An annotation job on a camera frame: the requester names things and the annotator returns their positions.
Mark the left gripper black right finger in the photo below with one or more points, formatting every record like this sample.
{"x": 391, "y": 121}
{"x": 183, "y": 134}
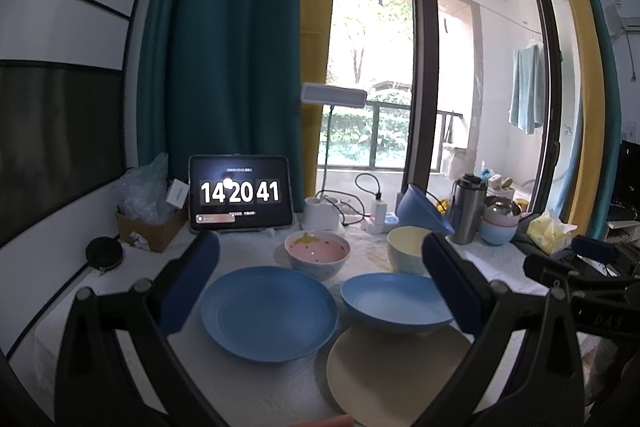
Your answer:
{"x": 545, "y": 386}

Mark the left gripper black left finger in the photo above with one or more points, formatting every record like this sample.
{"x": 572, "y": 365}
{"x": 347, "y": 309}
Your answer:
{"x": 115, "y": 365}

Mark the deep blue ridged plate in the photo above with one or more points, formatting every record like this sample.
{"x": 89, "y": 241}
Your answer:
{"x": 396, "y": 302}

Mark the cream yellow bowl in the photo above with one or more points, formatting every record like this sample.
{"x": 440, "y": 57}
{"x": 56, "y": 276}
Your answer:
{"x": 404, "y": 250}

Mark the yellow tissue pack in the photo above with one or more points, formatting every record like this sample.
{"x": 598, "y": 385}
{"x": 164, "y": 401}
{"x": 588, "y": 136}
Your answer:
{"x": 547, "y": 229}

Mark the right yellow teal curtain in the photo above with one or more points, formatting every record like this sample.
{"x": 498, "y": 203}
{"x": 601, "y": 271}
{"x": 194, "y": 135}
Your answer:
{"x": 601, "y": 120}

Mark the grey tissue holder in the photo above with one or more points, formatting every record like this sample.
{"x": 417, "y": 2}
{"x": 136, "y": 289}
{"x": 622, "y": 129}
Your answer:
{"x": 528, "y": 247}

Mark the pink bowl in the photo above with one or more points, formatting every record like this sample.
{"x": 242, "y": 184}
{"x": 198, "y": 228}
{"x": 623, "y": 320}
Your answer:
{"x": 502, "y": 216}

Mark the light blue bowl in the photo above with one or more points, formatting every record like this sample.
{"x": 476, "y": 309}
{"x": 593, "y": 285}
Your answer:
{"x": 496, "y": 235}

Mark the round black pouch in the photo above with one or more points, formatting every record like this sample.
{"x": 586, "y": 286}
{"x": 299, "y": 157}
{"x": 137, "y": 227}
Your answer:
{"x": 104, "y": 253}

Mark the steel bowl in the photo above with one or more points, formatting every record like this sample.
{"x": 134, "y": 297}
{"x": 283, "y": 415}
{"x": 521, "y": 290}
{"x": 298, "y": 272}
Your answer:
{"x": 502, "y": 205}

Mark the cardboard box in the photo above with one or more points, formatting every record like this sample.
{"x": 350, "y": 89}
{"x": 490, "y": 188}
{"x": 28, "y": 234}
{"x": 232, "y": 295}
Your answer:
{"x": 154, "y": 238}

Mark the cream yellow plate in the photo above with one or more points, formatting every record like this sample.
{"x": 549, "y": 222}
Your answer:
{"x": 384, "y": 379}

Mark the stainless steel tumbler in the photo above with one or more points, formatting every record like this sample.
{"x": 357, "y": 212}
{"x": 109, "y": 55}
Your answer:
{"x": 466, "y": 206}

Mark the flat blue plate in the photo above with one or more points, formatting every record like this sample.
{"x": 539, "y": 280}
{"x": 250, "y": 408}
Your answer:
{"x": 268, "y": 314}

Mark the clear plastic bag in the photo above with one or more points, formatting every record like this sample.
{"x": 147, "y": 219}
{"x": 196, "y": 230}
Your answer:
{"x": 141, "y": 192}

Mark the small white box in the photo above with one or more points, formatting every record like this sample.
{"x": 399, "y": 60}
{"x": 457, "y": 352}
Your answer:
{"x": 177, "y": 193}

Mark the hanging light blue towel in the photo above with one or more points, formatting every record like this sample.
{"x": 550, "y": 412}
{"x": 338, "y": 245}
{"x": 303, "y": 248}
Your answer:
{"x": 528, "y": 99}

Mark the tilted blue bowl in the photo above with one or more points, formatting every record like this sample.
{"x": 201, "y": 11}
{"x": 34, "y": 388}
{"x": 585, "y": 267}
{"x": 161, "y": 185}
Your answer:
{"x": 415, "y": 210}

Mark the white power strip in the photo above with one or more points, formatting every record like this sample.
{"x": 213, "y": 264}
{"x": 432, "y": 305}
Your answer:
{"x": 374, "y": 227}

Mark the tablet showing clock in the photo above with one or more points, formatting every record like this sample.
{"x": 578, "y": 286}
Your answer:
{"x": 231, "y": 193}

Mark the white charger plug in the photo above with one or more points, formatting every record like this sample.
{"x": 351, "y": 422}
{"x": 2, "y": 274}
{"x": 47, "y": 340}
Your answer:
{"x": 378, "y": 211}

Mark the strawberry pattern ceramic bowl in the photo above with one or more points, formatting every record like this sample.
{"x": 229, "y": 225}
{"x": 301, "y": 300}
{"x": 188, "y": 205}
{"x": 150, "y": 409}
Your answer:
{"x": 319, "y": 254}

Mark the white desk lamp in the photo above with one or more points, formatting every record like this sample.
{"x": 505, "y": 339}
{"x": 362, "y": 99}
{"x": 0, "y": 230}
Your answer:
{"x": 321, "y": 213}

